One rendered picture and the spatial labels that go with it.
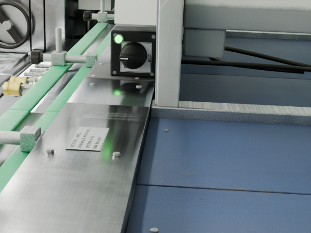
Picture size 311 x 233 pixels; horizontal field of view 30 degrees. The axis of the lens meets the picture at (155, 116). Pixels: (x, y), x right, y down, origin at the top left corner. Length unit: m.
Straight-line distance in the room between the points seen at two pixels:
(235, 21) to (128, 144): 0.25
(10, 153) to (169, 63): 0.25
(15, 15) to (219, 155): 2.04
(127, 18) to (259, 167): 0.28
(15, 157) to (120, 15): 0.26
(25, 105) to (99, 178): 0.33
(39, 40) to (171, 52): 1.90
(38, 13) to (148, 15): 1.86
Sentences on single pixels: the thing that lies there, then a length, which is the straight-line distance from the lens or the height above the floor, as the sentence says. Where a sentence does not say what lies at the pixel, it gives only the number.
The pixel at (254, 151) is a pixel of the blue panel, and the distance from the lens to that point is 0.74.
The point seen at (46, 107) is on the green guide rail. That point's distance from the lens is 0.89.
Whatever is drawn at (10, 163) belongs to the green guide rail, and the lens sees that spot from 0.68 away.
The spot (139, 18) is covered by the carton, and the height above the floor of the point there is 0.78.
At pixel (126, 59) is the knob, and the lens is 0.95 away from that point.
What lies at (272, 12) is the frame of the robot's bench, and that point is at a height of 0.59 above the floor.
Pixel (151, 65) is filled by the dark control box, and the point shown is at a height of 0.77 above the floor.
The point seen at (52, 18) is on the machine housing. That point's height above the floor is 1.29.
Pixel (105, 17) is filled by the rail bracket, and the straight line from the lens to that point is 1.73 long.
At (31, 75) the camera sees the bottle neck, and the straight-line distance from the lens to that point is 1.62.
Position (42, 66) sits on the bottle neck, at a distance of 1.73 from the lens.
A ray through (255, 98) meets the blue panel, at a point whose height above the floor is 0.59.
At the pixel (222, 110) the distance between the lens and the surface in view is 0.85.
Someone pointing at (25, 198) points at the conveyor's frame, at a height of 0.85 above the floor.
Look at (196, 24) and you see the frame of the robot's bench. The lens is 0.82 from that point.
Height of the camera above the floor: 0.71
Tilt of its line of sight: 2 degrees up
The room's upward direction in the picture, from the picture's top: 87 degrees counter-clockwise
